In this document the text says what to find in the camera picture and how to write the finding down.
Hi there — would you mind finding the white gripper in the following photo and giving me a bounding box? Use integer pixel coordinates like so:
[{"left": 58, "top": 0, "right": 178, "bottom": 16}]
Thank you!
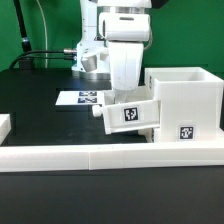
[{"left": 108, "top": 41, "right": 144, "bottom": 91}]

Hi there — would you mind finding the white drawer box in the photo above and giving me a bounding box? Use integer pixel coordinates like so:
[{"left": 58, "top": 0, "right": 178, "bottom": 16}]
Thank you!
[
  {"left": 138, "top": 128, "right": 154, "bottom": 143},
  {"left": 92, "top": 86, "right": 160, "bottom": 134}
]

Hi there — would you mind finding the white drawer cabinet housing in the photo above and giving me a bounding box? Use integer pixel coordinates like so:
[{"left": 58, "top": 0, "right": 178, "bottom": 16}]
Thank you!
[{"left": 145, "top": 67, "right": 224, "bottom": 143}]

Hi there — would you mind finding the white front drawer box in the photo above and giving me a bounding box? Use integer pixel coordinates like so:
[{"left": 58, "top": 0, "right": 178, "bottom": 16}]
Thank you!
[{"left": 138, "top": 128, "right": 154, "bottom": 143}]

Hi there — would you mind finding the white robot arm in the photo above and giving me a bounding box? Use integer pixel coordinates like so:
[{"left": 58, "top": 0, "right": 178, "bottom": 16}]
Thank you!
[{"left": 72, "top": 0, "right": 169, "bottom": 92}]

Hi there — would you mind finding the white marker tag sheet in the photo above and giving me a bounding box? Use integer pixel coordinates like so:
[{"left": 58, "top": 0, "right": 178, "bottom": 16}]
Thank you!
[{"left": 56, "top": 91, "right": 104, "bottom": 106}]

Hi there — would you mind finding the black pole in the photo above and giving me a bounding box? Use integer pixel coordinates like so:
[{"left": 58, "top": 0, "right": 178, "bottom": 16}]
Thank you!
[{"left": 13, "top": 0, "right": 32, "bottom": 52}]

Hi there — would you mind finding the white cable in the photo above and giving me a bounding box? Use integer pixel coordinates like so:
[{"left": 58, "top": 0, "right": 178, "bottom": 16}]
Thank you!
[{"left": 35, "top": 0, "right": 49, "bottom": 69}]

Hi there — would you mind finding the black cable bundle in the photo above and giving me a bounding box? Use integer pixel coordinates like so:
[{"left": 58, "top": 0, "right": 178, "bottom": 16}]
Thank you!
[{"left": 9, "top": 48, "right": 78, "bottom": 70}]

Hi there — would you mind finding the white plastic border frame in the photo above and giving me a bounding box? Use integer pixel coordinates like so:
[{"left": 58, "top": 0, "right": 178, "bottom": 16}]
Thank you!
[{"left": 0, "top": 114, "right": 224, "bottom": 172}]

